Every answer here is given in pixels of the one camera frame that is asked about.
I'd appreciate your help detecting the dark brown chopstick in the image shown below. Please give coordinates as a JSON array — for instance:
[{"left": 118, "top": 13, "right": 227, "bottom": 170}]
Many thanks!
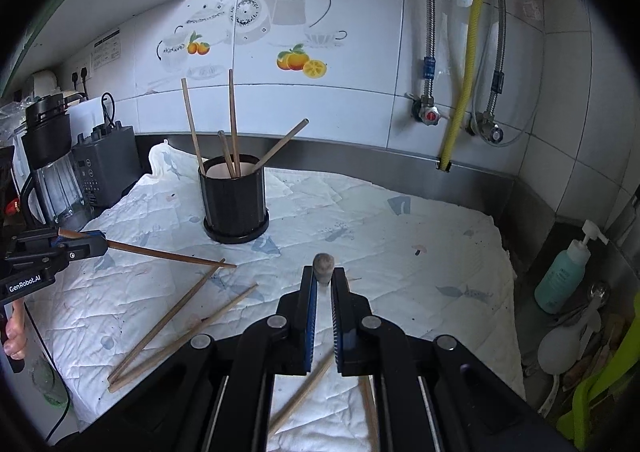
[{"left": 57, "top": 227, "right": 238, "bottom": 269}]

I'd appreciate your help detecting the curved wooden chopstick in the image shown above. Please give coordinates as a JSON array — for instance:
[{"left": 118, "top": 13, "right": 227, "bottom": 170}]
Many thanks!
[{"left": 359, "top": 376, "right": 380, "bottom": 451}]

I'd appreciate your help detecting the light crossing chopstick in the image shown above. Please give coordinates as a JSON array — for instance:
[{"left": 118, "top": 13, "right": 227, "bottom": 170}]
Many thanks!
[{"left": 268, "top": 354, "right": 334, "bottom": 437}]

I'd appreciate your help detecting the pale wooden chopstick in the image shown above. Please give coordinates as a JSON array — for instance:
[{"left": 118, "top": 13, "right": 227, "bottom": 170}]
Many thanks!
[{"left": 253, "top": 118, "right": 309, "bottom": 172}]

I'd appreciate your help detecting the person's left hand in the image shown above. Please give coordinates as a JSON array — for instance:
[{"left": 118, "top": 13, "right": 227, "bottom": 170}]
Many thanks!
[{"left": 3, "top": 299, "right": 27, "bottom": 360}]

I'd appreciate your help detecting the glass blender jug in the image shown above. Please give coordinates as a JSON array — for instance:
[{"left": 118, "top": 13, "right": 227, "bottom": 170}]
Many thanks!
[{"left": 20, "top": 93, "right": 92, "bottom": 231}]

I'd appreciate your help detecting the grey blender base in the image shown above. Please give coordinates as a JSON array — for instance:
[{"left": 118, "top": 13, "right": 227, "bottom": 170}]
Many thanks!
[{"left": 68, "top": 93, "right": 143, "bottom": 210}]

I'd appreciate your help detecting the white quilted cloth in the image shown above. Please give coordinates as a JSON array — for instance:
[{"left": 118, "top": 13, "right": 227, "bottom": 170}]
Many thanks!
[{"left": 27, "top": 143, "right": 525, "bottom": 451}]

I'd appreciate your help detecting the white plastic spoon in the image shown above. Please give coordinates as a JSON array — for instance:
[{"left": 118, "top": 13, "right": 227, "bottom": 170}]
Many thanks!
[{"left": 537, "top": 282, "right": 610, "bottom": 376}]

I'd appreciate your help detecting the green plastic basket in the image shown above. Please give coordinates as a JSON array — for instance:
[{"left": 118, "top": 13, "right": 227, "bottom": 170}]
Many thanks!
[{"left": 556, "top": 294, "right": 639, "bottom": 451}]

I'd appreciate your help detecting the black cylindrical utensil holder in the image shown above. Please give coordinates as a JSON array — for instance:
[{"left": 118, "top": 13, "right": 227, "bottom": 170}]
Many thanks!
[{"left": 200, "top": 154, "right": 269, "bottom": 245}]

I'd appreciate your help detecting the green soap pump bottle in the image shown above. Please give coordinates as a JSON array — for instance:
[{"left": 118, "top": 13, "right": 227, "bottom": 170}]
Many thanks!
[{"left": 534, "top": 220, "right": 608, "bottom": 314}]

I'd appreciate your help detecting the right metal water valve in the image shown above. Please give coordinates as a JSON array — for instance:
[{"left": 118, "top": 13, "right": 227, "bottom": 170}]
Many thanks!
[{"left": 466, "top": 112, "right": 504, "bottom": 146}]

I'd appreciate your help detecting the wall power socket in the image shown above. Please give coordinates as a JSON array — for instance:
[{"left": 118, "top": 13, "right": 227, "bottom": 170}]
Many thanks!
[{"left": 70, "top": 63, "right": 92, "bottom": 86}]

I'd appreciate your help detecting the green wall cabinet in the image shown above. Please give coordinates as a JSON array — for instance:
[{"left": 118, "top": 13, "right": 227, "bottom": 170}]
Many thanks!
[{"left": 1, "top": 0, "right": 171, "bottom": 97}]

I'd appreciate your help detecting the red-handled water valve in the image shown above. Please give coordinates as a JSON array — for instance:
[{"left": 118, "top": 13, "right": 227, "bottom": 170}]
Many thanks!
[{"left": 405, "top": 93, "right": 446, "bottom": 126}]

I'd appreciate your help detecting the yellow gas hose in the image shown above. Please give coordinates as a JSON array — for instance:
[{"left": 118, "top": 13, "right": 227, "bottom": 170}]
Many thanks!
[{"left": 435, "top": 0, "right": 497, "bottom": 173}]

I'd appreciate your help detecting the right braided metal hose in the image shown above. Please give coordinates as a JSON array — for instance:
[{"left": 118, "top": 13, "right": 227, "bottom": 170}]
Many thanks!
[{"left": 484, "top": 0, "right": 526, "bottom": 115}]

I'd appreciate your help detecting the braided metal hose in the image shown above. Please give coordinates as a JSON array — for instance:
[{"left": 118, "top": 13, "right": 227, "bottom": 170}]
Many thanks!
[
  {"left": 484, "top": 0, "right": 526, "bottom": 115},
  {"left": 414, "top": 0, "right": 437, "bottom": 101}
]

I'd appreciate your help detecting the left braided metal hose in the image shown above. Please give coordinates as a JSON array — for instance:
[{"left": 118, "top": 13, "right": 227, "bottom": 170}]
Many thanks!
[{"left": 414, "top": 0, "right": 437, "bottom": 101}]

